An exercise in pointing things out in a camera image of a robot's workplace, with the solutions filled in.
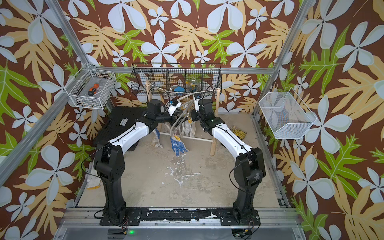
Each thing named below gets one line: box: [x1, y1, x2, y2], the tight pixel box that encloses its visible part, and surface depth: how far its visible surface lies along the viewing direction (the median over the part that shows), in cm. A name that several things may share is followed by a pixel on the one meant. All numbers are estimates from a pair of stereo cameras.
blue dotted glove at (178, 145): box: [170, 135, 189, 157], surface depth 88 cm
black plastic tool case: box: [95, 106, 148, 144], surface depth 109 cm
